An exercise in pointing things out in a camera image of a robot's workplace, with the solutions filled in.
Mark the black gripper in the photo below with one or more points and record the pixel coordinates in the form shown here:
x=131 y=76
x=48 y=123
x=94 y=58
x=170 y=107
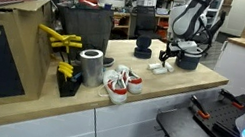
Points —
x=172 y=52

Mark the blue-grey bucket with white rim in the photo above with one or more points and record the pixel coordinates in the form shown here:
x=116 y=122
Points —
x=188 y=61

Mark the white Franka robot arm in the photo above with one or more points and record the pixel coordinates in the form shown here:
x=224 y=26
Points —
x=185 y=18

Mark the white red sneaker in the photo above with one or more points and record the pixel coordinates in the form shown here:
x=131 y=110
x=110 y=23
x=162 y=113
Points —
x=115 y=89
x=133 y=82

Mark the black mesh back chair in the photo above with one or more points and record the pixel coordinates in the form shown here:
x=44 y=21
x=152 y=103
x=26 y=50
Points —
x=146 y=20

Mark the black shoe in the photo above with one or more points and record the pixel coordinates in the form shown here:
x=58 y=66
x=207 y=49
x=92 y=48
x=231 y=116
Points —
x=108 y=62

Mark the wooden shelf unit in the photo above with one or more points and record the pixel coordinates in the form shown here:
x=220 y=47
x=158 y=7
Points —
x=122 y=19

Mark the dark grey office chair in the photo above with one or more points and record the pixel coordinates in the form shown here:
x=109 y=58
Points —
x=217 y=26

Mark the silver metal can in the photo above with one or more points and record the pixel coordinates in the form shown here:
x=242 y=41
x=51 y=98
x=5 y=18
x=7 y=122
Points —
x=91 y=69

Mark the white drawer cabinet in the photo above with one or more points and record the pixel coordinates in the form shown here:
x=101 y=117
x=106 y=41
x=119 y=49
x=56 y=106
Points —
x=126 y=123

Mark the blue cup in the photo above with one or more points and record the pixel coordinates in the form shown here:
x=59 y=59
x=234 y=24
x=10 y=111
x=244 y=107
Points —
x=107 y=6

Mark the dark grey fabric bin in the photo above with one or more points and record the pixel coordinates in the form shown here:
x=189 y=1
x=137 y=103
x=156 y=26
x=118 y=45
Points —
x=84 y=26

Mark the red toolbox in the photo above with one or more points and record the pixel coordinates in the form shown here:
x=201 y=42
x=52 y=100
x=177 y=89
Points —
x=88 y=2

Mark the black tool holder box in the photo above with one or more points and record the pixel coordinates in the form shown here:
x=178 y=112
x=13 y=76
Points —
x=66 y=87

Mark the yellow bar clamp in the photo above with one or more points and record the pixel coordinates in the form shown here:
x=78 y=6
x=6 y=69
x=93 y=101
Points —
x=63 y=39

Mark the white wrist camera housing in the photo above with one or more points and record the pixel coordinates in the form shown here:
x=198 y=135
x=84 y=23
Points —
x=184 y=45

